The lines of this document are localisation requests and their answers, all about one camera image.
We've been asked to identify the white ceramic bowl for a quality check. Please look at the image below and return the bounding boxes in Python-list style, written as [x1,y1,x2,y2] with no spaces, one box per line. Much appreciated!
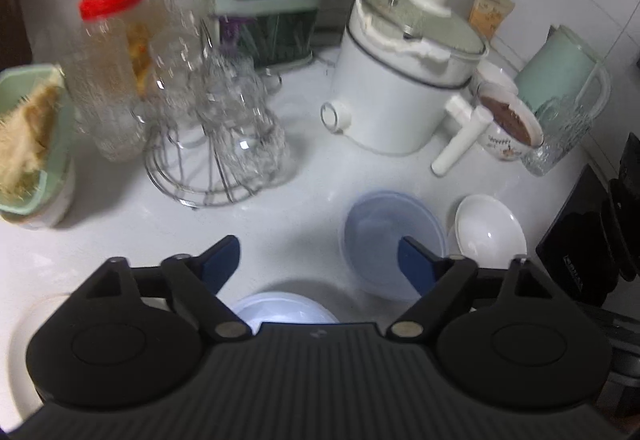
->
[449,194,528,270]
[2,158,76,230]

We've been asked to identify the white leaf pattern plate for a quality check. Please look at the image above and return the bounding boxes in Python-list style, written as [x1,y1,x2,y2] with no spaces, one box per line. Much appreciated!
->
[8,293,70,420]

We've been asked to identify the crystal glass cup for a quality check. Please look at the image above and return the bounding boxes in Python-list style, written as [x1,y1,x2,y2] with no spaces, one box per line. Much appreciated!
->
[200,48,288,192]

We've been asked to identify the white ceramic bowl under colander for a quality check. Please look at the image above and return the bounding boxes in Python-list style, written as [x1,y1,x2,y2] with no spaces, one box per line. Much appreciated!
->
[2,158,76,230]

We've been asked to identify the black induction cooktop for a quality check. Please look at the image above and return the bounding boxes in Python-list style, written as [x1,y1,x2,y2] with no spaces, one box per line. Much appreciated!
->
[536,133,639,313]

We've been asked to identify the white mug with brown contents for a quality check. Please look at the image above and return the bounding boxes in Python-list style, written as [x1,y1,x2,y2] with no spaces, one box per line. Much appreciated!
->
[475,81,544,161]

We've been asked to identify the green colander basket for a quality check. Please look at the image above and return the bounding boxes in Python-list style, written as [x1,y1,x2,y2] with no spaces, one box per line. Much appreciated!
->
[1,64,74,218]

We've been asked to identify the textured glass tumbler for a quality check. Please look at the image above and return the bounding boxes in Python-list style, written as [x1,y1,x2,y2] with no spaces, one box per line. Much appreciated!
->
[522,97,592,177]

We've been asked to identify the white electric cooking pot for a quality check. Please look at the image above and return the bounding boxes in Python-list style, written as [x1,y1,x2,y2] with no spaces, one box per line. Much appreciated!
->
[320,0,492,175]

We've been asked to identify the red lid plastic jar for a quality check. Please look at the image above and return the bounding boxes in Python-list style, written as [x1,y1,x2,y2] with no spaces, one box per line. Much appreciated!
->
[76,0,152,121]

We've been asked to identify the enoki mushroom bundle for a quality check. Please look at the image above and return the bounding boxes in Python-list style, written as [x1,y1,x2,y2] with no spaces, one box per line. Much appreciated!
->
[1,70,62,200]

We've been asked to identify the textured glass pitcher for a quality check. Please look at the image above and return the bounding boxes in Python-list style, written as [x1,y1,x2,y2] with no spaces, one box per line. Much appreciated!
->
[60,17,151,163]

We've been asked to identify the mint green kettle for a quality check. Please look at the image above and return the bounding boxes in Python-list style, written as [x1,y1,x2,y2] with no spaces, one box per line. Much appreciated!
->
[515,25,612,132]

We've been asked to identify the yellow snack packet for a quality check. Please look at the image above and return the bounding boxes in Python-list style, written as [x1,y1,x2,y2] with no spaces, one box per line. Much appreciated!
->
[469,0,515,40]

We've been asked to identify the green utensil holder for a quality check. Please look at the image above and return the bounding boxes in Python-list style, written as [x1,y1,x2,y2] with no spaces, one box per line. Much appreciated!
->
[212,0,321,69]

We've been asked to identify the wire cup holder stand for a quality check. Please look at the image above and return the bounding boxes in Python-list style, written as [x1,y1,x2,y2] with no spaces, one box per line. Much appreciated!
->
[144,25,282,209]

